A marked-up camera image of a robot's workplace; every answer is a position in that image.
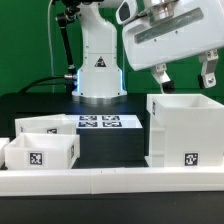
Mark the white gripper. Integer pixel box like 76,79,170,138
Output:
116,0,224,94

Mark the white drawer cabinet box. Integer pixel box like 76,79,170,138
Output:
146,94,224,167

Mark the white drawer tray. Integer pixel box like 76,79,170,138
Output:
4,133,80,170
15,114,76,135

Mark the white front drawer tray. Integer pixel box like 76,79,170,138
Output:
4,133,80,170

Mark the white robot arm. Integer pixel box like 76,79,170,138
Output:
55,0,224,103

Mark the white marker tag sheet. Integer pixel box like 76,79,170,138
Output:
68,115,142,129

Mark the white front barrier rail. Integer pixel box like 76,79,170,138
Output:
0,166,224,196

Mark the white barrier rail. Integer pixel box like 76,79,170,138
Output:
0,138,10,168
0,166,224,196

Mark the white thin cable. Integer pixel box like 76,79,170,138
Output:
47,0,56,78

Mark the white left barrier rail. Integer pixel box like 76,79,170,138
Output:
0,138,10,168

